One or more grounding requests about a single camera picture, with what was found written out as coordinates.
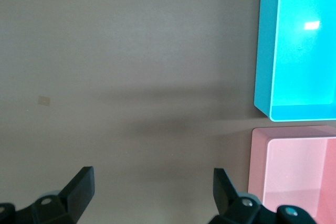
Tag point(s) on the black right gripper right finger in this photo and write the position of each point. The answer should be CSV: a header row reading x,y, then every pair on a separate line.
x,y
223,195

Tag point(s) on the blue plastic bin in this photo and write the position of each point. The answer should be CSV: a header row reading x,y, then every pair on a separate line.
x,y
302,64

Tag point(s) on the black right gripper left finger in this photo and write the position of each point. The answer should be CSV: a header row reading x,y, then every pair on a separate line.
x,y
76,192

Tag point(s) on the small square tape patch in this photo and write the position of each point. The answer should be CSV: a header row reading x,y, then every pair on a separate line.
x,y
44,100

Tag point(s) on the pink plastic bin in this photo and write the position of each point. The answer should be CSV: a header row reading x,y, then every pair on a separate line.
x,y
294,171

